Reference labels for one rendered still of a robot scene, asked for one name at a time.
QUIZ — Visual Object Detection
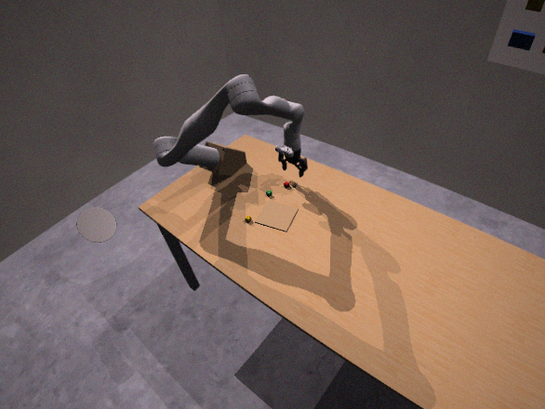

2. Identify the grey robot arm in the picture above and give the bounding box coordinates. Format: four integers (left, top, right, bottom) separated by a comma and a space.
153, 74, 304, 167

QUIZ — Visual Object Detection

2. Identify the tan flat mat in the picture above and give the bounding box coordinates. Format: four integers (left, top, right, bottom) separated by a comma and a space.
255, 200, 298, 231

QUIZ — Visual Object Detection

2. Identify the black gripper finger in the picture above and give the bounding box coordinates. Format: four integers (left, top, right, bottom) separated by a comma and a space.
278, 153, 289, 171
291, 158, 308, 178

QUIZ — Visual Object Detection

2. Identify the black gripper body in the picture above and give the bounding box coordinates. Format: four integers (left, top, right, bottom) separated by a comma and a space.
287, 149, 301, 165

